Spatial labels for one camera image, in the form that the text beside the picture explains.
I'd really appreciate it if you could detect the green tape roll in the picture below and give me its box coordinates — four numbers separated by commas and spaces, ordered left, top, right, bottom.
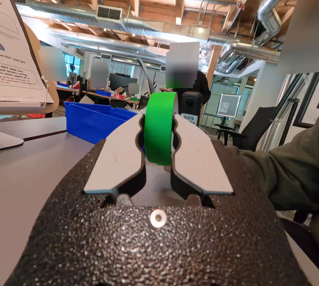
144, 92, 179, 166

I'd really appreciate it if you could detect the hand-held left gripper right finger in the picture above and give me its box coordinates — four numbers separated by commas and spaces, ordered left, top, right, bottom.
171, 114, 235, 204

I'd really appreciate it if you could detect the framed wall poster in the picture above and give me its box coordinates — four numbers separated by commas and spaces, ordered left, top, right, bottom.
293, 73, 319, 128

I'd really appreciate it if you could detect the black metal pole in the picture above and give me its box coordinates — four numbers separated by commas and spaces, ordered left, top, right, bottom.
279, 73, 312, 146

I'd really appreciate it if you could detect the wooden post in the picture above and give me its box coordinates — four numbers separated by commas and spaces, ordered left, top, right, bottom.
204, 44, 222, 85

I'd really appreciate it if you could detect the white vent grille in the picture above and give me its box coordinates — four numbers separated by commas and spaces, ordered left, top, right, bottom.
96, 5, 123, 21

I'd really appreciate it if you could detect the black office chair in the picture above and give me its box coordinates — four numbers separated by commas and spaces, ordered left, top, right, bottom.
214, 107, 277, 152

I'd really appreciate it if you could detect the printed instruction sheet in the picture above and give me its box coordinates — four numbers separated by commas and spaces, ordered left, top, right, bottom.
0, 0, 54, 104

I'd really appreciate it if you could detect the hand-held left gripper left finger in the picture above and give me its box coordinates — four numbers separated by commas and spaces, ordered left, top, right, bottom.
83, 114, 147, 198

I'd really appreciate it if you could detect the person's right forearm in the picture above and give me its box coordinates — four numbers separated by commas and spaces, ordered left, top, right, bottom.
240, 127, 319, 213

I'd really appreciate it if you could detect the grey notice board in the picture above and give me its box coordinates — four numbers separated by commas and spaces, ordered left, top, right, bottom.
216, 93, 242, 118

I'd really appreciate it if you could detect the wooden display board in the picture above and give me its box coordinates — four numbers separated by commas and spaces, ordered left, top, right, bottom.
138, 57, 156, 95
0, 0, 60, 117

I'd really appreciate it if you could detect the black computer monitor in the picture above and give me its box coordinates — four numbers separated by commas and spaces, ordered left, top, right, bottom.
109, 73, 144, 92

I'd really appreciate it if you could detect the silver ventilation duct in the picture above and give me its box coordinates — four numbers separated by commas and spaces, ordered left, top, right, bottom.
254, 0, 307, 47
15, 0, 207, 42

